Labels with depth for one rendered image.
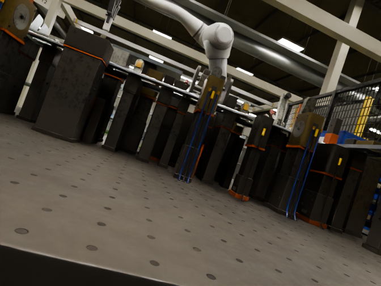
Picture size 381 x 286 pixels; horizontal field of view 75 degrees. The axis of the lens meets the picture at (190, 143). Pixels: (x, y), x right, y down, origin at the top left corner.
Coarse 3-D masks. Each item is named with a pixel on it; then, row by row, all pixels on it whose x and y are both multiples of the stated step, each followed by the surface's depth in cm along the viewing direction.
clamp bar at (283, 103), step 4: (288, 92) 119; (284, 96) 122; (288, 96) 118; (280, 100) 121; (284, 100) 122; (288, 100) 121; (280, 104) 120; (284, 104) 121; (280, 108) 119; (284, 108) 121; (276, 112) 121; (280, 112) 120; (284, 112) 120; (276, 116) 119; (280, 116) 120; (284, 116) 119; (276, 120) 118; (280, 120) 120; (280, 124) 119
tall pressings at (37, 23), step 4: (40, 16) 432; (36, 20) 425; (40, 20) 438; (32, 24) 418; (36, 24) 431; (40, 24) 445; (44, 24) 424; (36, 28) 438; (40, 28) 416; (44, 28) 430; (48, 28) 446; (44, 32) 437
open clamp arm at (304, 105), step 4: (304, 100) 88; (308, 100) 87; (312, 100) 87; (304, 104) 87; (308, 104) 87; (312, 104) 87; (300, 108) 89; (304, 108) 87; (308, 108) 87; (312, 108) 87; (300, 112) 88; (304, 112) 87; (292, 128) 90
